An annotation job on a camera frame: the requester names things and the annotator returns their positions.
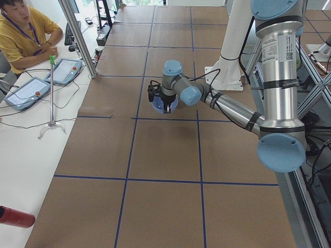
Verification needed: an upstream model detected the near teach pendant tablet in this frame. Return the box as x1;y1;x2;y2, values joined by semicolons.
4;77;50;111

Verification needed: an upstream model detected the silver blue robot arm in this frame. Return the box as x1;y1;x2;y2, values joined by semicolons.
148;1;306;173

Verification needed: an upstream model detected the aluminium frame post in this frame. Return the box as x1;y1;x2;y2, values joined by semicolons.
58;0;97;79

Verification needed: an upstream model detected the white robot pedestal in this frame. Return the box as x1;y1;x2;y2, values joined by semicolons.
205;0;253;91

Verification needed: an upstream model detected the far teach pendant tablet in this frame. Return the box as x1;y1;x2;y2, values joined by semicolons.
53;58;82;85

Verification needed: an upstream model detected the black computer mouse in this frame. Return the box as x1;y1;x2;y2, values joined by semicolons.
68;45;78;52

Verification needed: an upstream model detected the black keyboard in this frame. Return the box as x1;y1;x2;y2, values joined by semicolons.
64;23;74;46

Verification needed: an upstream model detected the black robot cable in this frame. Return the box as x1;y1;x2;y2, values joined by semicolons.
190;68;259;130

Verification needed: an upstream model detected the person in yellow shirt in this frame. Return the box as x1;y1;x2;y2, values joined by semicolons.
1;1;63;76

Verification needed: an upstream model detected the red cylinder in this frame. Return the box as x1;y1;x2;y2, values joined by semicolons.
1;206;36;228

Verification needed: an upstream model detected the brown paper table cover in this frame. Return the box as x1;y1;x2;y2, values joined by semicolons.
26;6;296;247

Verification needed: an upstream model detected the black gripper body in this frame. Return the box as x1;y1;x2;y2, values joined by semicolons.
160;93;176;104

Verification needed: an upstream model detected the blue bowl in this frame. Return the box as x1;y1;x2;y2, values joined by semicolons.
152;96;178;114

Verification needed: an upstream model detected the teach pendant tablet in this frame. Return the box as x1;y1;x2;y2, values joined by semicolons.
53;58;82;85
4;77;50;111

